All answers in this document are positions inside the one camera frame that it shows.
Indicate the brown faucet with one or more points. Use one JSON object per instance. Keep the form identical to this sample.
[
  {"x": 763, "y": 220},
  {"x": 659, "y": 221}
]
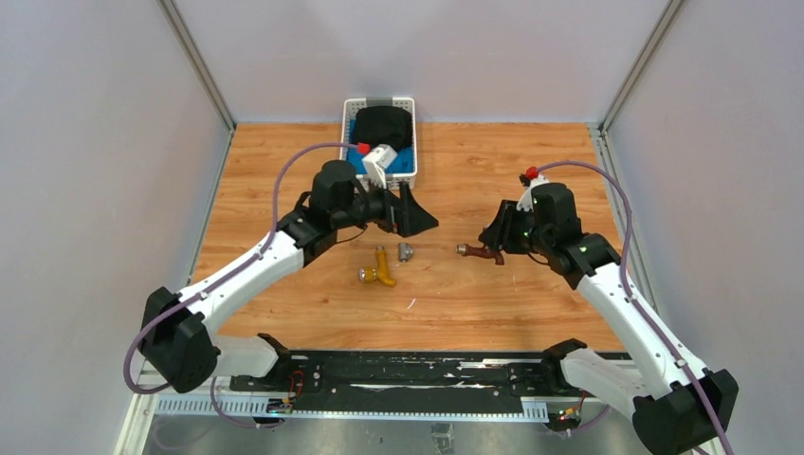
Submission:
[{"x": 482, "y": 252}]

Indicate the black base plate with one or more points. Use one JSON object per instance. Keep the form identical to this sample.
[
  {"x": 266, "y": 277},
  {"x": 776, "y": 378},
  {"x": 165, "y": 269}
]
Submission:
[{"x": 423, "y": 383}]

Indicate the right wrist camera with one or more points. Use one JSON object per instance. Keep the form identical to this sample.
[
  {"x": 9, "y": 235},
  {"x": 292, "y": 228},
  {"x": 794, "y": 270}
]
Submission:
[{"x": 527, "y": 188}]

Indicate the black cloth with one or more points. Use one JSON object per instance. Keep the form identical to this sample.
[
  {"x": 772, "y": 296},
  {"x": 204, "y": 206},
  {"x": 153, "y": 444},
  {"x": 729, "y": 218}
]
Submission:
[{"x": 383, "y": 124}]

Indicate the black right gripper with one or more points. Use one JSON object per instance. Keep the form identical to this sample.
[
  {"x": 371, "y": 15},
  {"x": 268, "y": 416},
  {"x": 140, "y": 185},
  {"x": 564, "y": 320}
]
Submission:
[{"x": 499, "y": 235}]

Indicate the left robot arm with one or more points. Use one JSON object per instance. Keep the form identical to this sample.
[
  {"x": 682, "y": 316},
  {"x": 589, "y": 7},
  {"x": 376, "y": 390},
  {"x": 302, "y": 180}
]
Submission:
[{"x": 179, "y": 331}]

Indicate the silver pipe fitting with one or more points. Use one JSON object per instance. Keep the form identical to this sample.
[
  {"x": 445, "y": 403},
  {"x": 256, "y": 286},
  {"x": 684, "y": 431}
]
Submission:
[{"x": 405, "y": 252}]

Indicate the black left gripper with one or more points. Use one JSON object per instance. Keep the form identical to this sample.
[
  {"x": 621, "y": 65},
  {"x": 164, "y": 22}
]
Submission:
[{"x": 404, "y": 216}]

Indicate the yellow brass faucet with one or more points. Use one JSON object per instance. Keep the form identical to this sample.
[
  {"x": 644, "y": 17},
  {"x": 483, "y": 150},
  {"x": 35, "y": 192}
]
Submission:
[{"x": 380, "y": 273}]

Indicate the aluminium frame rail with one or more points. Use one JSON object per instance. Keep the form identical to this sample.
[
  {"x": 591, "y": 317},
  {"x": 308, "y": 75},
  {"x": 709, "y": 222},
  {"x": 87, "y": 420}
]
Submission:
[{"x": 260, "y": 406}]

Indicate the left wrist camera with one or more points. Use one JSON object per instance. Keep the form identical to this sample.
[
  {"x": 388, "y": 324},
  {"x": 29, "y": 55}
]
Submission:
[{"x": 376, "y": 162}]

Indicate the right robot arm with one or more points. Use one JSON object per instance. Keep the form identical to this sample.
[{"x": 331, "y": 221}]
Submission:
[{"x": 628, "y": 314}]

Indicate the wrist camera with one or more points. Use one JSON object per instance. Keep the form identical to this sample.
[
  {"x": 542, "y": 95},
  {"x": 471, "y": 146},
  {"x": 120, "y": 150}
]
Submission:
[
  {"x": 376, "y": 162},
  {"x": 527, "y": 188}
]

